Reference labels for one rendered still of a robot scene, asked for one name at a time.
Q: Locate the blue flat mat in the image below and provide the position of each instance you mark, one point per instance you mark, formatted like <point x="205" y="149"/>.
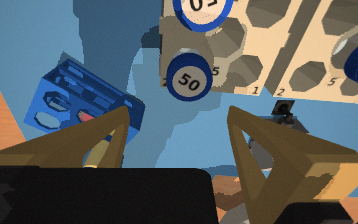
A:
<point x="119" y="41"/>

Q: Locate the blue tube rack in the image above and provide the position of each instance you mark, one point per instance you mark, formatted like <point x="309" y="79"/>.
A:
<point x="85" y="92"/>

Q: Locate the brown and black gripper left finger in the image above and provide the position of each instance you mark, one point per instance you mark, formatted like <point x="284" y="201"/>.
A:
<point x="66" y="148"/>

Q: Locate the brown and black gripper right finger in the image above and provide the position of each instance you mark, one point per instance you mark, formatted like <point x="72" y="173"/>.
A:
<point x="306" y="168"/>

